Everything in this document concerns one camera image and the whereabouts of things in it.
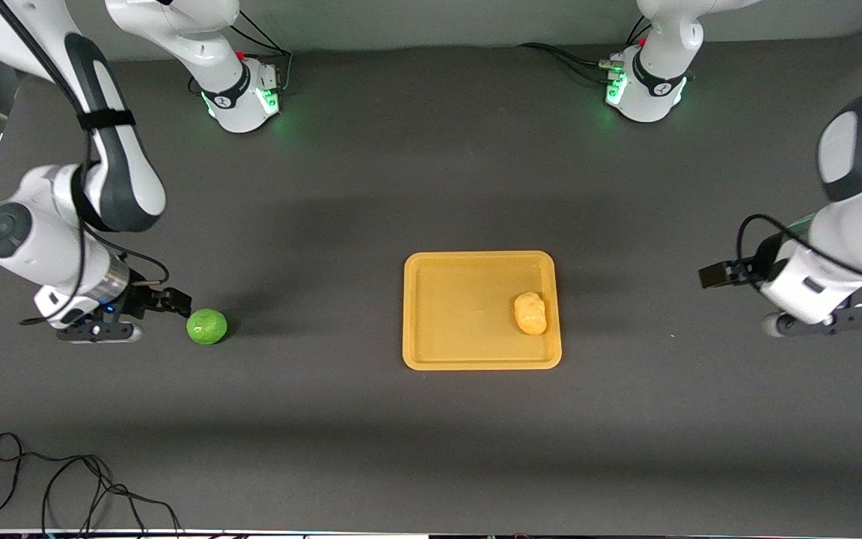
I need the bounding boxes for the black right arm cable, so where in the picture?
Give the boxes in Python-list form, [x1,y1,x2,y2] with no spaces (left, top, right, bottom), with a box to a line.
[0,0,171,327]

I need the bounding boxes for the black left base cables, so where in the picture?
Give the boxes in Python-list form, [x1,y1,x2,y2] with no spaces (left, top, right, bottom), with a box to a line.
[518,15,650,85]

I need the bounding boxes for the black right base cables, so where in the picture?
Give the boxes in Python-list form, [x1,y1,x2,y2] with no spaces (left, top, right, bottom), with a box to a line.
[230,10,294,95]

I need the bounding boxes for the black velcro strap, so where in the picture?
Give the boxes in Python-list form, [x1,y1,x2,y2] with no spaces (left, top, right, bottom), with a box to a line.
[76,110,137,133]

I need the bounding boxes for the yellow plastic tray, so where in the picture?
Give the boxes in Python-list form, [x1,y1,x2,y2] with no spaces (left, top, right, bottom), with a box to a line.
[402,250,563,372]

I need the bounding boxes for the black base cables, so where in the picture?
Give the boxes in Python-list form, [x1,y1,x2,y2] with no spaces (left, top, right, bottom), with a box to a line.
[230,10,294,95]
[518,15,650,85]

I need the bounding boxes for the black loose tangled cable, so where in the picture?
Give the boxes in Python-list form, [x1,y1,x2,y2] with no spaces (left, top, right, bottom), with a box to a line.
[0,433,182,537]

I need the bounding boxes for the yellow potato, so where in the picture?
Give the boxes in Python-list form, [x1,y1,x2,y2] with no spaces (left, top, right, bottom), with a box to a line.
[514,291,548,336]

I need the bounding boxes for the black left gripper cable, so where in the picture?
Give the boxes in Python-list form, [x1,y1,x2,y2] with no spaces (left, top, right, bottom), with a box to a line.
[735,214,862,290]

